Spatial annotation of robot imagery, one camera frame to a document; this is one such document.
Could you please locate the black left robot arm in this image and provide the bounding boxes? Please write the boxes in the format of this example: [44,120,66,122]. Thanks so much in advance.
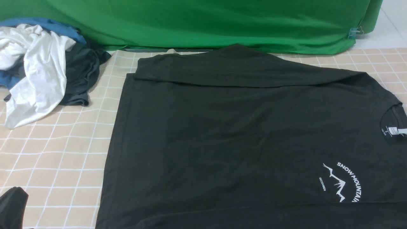
[0,187,29,229]

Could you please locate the green backdrop cloth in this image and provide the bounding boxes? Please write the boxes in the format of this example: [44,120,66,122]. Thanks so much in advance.
[1,0,382,55]

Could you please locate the dark gray long-sleeve shirt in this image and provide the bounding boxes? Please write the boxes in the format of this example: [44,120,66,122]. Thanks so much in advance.
[95,45,407,229]

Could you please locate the blue binder clip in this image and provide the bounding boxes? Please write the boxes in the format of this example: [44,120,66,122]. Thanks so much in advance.
[348,26,365,39]

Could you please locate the blue crumpled garment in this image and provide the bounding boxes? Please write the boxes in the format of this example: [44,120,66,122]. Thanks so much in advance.
[0,17,87,89]

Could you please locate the dark crumpled garment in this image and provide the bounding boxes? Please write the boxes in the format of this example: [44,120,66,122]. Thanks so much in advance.
[8,43,111,106]

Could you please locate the white crumpled garment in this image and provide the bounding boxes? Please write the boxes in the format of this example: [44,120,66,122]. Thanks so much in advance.
[0,24,76,129]

